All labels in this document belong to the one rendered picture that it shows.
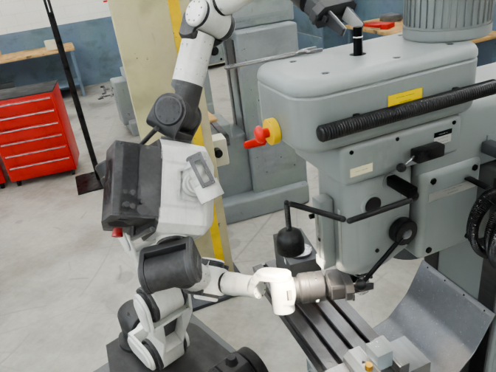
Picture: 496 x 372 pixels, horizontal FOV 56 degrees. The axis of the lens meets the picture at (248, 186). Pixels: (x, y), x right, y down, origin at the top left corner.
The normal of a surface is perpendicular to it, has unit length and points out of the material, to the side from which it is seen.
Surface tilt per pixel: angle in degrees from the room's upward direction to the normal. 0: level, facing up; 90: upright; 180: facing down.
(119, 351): 0
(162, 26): 90
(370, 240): 90
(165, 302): 81
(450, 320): 63
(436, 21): 90
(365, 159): 90
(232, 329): 0
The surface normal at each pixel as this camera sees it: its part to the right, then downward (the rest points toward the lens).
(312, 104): -0.11, 0.47
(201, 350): -0.11, -0.88
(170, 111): -0.21, 0.01
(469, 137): 0.37, 0.39
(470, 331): -0.87, -0.17
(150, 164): 0.49, -0.22
